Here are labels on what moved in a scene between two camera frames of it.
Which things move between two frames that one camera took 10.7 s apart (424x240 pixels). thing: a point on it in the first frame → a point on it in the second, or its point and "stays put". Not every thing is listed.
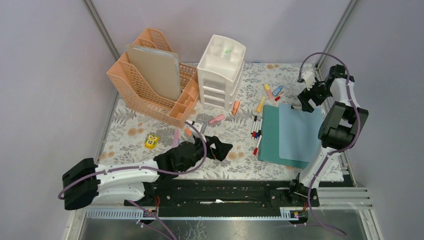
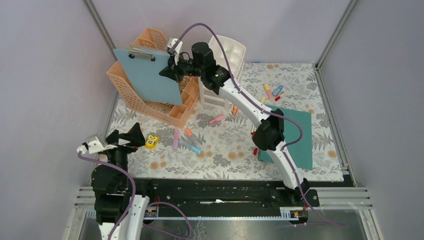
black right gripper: (305, 96) → (172, 70)
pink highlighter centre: (219, 117) stays put
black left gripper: (221, 150) → (136, 137)
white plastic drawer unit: (220, 68) stays put
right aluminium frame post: (351, 4) stays put
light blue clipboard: (298, 133) → (141, 65)
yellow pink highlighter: (267, 87) stays put
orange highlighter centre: (236, 107) stays put
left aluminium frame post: (95, 17) stays put
